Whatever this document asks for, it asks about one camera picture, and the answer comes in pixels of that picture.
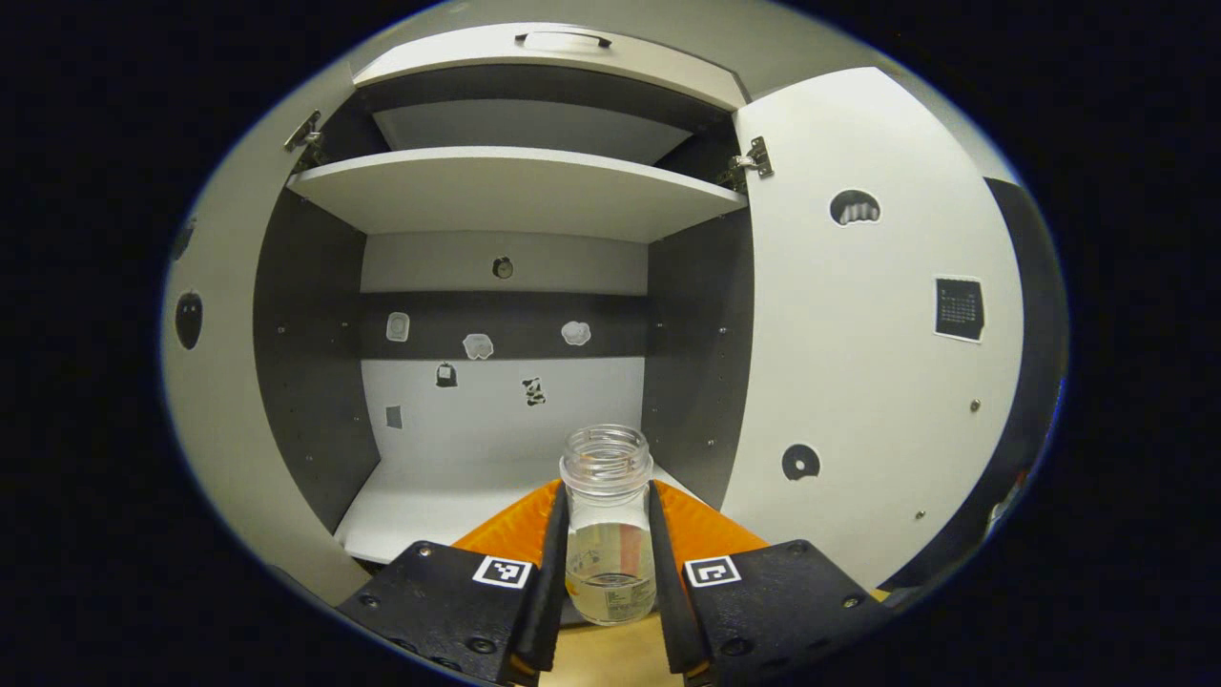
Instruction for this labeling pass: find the clear glass bottle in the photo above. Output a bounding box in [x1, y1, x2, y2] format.
[559, 424, 659, 627]

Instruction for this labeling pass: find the white and grey cabinet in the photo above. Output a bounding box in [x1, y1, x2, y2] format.
[253, 19, 755, 573]

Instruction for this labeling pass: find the white cabinet door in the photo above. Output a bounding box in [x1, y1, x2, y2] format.
[160, 57, 383, 607]
[717, 67, 1026, 591]

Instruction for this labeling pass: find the white cabinet drawer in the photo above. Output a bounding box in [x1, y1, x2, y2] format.
[351, 22, 750, 111]

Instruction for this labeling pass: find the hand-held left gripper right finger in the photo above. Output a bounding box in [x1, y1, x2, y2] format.
[647, 480, 893, 686]

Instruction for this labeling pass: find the metal door hinge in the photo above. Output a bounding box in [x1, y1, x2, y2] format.
[720, 135, 776, 192]
[283, 110, 330, 168]

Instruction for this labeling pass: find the white cabinet shelf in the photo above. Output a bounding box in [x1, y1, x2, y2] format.
[286, 145, 748, 244]
[370, 98, 694, 166]

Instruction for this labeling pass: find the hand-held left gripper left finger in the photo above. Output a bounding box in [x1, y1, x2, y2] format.
[336, 477, 570, 686]

